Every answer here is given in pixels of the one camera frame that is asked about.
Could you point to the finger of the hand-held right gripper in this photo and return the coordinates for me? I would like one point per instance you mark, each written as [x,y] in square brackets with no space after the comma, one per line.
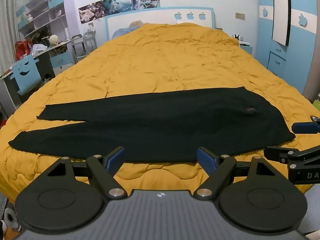
[276,153]
[305,128]

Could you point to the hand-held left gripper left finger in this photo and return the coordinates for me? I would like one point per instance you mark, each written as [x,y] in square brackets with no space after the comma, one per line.
[117,158]

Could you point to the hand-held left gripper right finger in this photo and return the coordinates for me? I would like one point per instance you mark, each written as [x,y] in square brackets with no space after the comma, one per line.
[205,158]

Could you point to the black pants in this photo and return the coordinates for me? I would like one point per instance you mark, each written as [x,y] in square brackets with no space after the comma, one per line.
[150,120]

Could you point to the blue and white wardrobe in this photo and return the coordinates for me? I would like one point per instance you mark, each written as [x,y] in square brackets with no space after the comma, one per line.
[305,55]

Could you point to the blue nightstand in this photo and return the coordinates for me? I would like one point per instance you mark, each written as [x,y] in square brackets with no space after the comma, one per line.
[246,48]

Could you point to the yellow quilt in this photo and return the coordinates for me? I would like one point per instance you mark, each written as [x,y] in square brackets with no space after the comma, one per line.
[162,62]

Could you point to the grey chair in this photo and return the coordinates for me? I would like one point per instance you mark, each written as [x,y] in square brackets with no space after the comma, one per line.
[78,47]
[90,40]

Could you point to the black framed mirror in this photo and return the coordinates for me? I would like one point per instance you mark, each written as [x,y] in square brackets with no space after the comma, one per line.
[280,12]

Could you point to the cluttered desk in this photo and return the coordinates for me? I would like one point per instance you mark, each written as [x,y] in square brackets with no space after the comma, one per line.
[57,52]

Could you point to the grey shoe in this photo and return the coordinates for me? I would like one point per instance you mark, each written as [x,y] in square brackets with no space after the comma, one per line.
[11,217]

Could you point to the blue smiley chair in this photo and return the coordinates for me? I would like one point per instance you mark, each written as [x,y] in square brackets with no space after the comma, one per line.
[25,76]

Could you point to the blue pillow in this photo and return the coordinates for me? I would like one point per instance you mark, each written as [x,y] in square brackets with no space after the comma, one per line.
[122,31]

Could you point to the white plastic bag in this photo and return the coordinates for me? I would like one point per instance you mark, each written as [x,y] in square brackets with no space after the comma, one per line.
[38,49]

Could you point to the white round ball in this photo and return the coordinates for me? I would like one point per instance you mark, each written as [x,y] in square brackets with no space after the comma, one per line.
[53,39]

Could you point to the red bag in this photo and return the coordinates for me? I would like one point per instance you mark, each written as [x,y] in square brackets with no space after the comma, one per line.
[22,48]

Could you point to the white and blue headboard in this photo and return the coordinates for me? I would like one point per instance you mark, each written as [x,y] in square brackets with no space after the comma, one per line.
[160,15]

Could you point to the white and blue bookshelf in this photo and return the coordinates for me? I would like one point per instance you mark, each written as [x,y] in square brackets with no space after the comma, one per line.
[41,12]

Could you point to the brown wall switch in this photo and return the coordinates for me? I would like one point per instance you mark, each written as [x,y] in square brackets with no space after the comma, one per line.
[239,16]

